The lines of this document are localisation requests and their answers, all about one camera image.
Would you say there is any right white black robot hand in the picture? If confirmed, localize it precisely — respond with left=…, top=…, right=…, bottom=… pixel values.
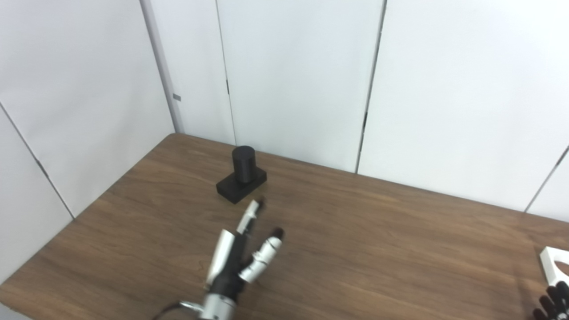
left=533, top=281, right=569, bottom=320

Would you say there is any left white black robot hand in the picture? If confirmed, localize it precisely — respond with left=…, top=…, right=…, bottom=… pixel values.
left=204, top=199, right=285, bottom=297

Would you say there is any white square piece with hole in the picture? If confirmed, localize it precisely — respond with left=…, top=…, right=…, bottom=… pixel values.
left=539, top=247, right=569, bottom=285

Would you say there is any black peg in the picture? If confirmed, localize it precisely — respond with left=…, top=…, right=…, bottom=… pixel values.
left=216, top=146, right=268, bottom=204

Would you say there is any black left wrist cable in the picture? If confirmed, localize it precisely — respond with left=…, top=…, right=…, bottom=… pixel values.
left=153, top=301, right=201, bottom=320

